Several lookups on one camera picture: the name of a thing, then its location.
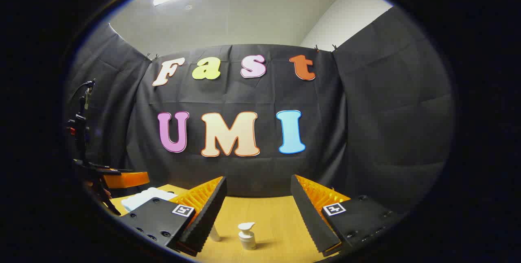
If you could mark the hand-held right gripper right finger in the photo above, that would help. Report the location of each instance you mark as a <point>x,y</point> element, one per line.
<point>311,218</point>

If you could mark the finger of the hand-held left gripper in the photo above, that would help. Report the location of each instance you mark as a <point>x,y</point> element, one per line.
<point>126,179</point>

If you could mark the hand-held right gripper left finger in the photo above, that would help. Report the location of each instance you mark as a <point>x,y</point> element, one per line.
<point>207,218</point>

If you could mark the light blue suitcase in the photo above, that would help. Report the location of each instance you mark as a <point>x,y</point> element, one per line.
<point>146,198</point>

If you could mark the white pump bottle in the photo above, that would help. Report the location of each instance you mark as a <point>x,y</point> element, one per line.
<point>247,238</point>

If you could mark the black backdrop cloth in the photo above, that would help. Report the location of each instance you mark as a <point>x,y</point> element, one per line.
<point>366,132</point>

